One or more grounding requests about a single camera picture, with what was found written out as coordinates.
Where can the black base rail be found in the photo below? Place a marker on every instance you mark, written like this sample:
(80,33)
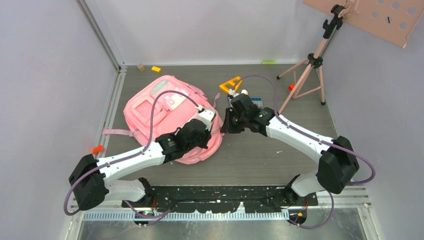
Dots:
(224,201)

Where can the blue toy brick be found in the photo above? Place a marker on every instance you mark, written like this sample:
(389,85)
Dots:
(258,102)

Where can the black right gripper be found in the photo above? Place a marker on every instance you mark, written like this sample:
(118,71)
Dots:
(229,127)

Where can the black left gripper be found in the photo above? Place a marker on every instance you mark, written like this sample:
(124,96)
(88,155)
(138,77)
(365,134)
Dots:
(207,135)

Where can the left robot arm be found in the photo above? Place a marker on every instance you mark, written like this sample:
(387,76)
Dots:
(93,180)

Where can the yellow triangle ruler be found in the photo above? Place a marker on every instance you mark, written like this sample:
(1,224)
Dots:
(232,84)

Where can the green tape piece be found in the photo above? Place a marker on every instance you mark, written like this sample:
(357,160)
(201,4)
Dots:
(268,62)

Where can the orange clip on frame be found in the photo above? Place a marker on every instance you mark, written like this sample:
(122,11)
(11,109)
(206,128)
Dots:
(96,150)

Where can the small wooden block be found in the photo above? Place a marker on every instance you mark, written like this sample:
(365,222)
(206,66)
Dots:
(141,67)

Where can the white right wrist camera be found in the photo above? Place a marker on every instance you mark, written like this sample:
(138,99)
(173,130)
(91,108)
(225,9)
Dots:
(232,93)

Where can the pink tripod music stand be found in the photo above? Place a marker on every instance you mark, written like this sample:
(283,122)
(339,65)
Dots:
(390,20)

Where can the pink student backpack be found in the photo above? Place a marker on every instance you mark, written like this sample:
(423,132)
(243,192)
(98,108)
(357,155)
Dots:
(160,108)

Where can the small yellow brick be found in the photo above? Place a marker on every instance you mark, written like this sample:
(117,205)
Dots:
(156,69)

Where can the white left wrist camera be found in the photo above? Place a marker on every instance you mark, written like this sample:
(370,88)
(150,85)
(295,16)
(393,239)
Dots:
(206,116)

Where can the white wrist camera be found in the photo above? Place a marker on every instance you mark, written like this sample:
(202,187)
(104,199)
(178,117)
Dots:
(206,116)
(232,93)

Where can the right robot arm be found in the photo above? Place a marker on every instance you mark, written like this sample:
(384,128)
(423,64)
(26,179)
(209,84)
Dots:
(336,165)

